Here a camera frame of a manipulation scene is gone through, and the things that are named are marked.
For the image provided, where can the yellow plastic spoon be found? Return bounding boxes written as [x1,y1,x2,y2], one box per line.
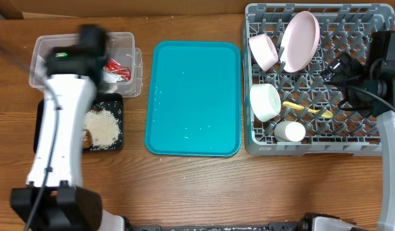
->
[282,101,333,119]

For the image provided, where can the large white plate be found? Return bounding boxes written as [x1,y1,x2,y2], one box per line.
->
[280,11,320,73]

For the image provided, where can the white paper cup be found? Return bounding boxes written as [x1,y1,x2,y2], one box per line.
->
[274,121,306,142]

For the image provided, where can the small white bowl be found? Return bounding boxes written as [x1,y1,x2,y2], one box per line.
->
[249,83,281,122]

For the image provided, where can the white bowl with rice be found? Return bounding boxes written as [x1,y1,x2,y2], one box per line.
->
[249,34,278,71]

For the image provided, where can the red wrapper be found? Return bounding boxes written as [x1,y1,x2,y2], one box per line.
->
[103,58,132,83]

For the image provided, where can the pile of rice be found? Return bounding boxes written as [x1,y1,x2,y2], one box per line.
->
[84,110,121,150]

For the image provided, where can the brown food chunk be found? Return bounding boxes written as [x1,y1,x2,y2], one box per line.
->
[82,129,92,149]

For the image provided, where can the white napkin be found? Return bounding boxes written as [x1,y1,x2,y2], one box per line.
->
[103,72,121,93]

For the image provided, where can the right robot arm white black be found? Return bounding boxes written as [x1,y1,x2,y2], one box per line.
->
[321,31,395,230]

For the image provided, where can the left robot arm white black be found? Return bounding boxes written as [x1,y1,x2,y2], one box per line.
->
[10,45,129,230]

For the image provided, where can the grey dishwasher rack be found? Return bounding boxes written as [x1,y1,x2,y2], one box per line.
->
[241,3,395,156]

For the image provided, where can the teal plastic tray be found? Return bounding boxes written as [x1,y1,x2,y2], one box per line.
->
[145,41,241,157]

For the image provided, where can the clear plastic bin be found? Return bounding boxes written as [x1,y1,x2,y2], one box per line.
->
[29,32,143,98]

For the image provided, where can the black plastic tray bin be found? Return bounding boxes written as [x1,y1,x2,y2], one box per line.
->
[33,92,125,153]

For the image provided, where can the black rail at bottom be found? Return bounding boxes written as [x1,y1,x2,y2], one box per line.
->
[119,213,358,231]

